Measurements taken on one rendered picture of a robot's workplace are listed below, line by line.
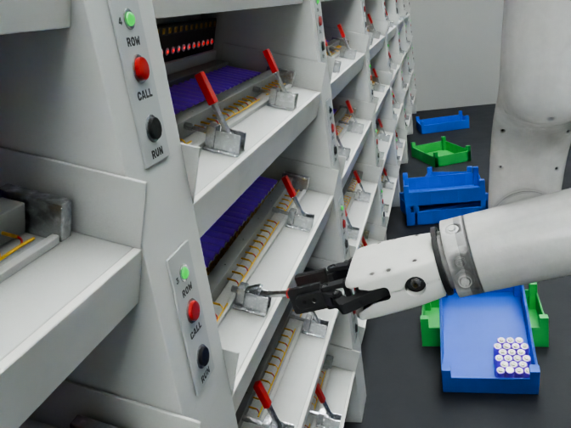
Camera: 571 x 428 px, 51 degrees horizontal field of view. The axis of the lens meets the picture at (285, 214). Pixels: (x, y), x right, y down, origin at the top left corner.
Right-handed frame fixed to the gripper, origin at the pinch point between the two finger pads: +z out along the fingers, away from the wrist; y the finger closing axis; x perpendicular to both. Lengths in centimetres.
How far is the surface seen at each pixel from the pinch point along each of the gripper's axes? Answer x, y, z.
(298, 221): 0.8, 25.7, 7.2
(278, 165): 6.9, 44.4, 13.5
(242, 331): -0.6, -5.4, 7.4
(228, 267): 4.0, 3.5, 10.5
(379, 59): 9, 185, 6
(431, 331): -51, 75, 1
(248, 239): 4.0, 12.6, 10.6
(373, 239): -38, 114, 16
